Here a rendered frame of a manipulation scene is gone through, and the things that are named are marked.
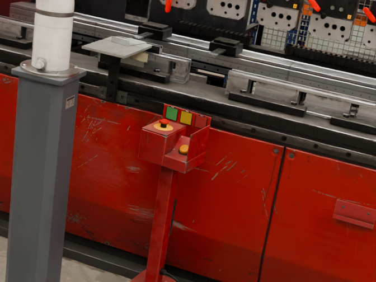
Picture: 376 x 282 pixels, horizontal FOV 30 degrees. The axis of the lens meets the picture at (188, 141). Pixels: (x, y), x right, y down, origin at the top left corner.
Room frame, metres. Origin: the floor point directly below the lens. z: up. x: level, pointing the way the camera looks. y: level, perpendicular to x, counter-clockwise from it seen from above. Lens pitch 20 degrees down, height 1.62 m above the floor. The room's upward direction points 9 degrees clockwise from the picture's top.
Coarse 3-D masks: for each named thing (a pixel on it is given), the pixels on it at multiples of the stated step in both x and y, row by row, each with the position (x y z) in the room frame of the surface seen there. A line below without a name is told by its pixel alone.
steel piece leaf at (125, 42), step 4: (112, 36) 2.74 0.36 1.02; (112, 40) 2.73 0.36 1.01; (116, 40) 2.73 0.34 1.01; (120, 40) 2.72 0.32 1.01; (124, 40) 2.71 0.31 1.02; (128, 40) 2.80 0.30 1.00; (132, 40) 2.81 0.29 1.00; (124, 44) 2.71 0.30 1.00; (128, 44) 2.70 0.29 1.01; (132, 44) 2.74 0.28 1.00; (136, 44) 2.75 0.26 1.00
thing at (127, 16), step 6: (126, 0) 2.83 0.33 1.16; (132, 0) 2.83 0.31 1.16; (138, 0) 2.82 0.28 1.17; (144, 0) 2.81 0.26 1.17; (150, 0) 2.81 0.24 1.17; (126, 6) 2.83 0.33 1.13; (132, 6) 2.83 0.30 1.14; (138, 6) 2.82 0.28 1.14; (144, 6) 2.81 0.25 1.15; (150, 6) 2.82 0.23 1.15; (126, 12) 2.83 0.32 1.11; (132, 12) 2.82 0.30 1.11; (138, 12) 2.82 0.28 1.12; (144, 12) 2.81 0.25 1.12; (126, 18) 2.84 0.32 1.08; (132, 18) 2.83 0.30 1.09; (138, 18) 2.83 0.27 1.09; (144, 18) 2.82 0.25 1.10
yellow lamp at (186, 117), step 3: (183, 111) 2.50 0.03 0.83; (183, 114) 2.50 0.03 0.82; (186, 114) 2.50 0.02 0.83; (189, 114) 2.49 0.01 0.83; (183, 117) 2.50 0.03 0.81; (186, 117) 2.50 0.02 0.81; (189, 117) 2.49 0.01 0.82; (180, 120) 2.51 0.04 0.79; (183, 120) 2.50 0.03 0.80; (186, 120) 2.50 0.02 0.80; (189, 120) 2.49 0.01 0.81; (186, 123) 2.50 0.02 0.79; (189, 123) 2.49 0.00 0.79
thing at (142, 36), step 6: (144, 24) 3.02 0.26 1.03; (150, 24) 3.04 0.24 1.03; (156, 24) 3.06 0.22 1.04; (162, 24) 3.08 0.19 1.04; (138, 30) 3.02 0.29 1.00; (144, 30) 3.01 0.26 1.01; (150, 30) 3.00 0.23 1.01; (156, 30) 2.99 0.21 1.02; (162, 30) 3.00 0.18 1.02; (168, 30) 3.04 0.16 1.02; (138, 36) 2.89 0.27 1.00; (144, 36) 2.91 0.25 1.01; (150, 36) 3.00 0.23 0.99; (156, 36) 2.99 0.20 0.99; (162, 36) 2.99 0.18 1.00; (168, 36) 3.05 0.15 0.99
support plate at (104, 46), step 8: (104, 40) 2.74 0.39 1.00; (88, 48) 2.58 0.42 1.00; (96, 48) 2.59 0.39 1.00; (104, 48) 2.61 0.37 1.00; (112, 48) 2.63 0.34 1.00; (120, 48) 2.65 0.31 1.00; (128, 48) 2.67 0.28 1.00; (136, 48) 2.69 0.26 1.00; (144, 48) 2.71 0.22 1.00; (120, 56) 2.54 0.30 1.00; (128, 56) 2.57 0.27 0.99
